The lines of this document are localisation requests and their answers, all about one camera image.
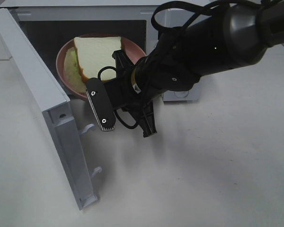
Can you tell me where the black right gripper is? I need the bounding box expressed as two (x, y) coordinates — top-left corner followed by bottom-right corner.
(104, 49), (201, 138)

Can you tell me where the round white door button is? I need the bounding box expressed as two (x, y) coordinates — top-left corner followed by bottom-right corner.
(174, 91), (189, 98)

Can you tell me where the pink round plate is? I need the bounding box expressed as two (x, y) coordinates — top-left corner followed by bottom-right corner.
(56, 37), (146, 101)

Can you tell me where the sandwich with white bread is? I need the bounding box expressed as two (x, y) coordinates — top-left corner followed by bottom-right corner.
(74, 36), (121, 84)

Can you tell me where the white microwave door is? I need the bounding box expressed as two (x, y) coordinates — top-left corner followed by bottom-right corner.
(0, 8), (97, 210)

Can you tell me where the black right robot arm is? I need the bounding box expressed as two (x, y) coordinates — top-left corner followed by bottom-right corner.
(99, 0), (284, 137)

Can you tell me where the white microwave oven body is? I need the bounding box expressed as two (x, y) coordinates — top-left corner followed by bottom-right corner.
(0, 0), (161, 96)

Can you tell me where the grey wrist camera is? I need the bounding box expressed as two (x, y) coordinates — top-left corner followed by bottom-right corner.
(86, 78), (116, 132)

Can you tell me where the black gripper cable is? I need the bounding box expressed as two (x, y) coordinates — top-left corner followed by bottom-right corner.
(97, 0), (270, 130)

